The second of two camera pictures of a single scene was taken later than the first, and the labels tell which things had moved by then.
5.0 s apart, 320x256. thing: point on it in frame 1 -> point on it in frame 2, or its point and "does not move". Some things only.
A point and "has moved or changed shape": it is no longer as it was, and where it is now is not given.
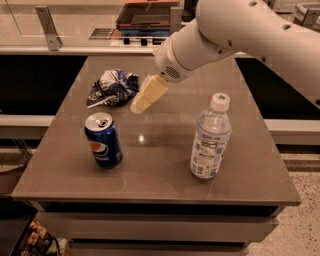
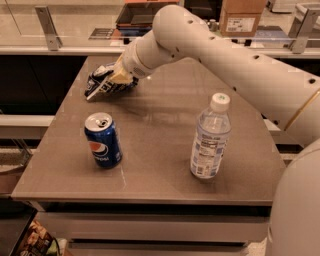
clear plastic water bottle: [212, 138] does not move
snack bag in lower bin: [39, 242] does not move
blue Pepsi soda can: [103, 137] does not move
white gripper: [165, 64] -> [132, 65]
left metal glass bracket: [53, 40] does not move
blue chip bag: [114, 86] has moved or changed shape
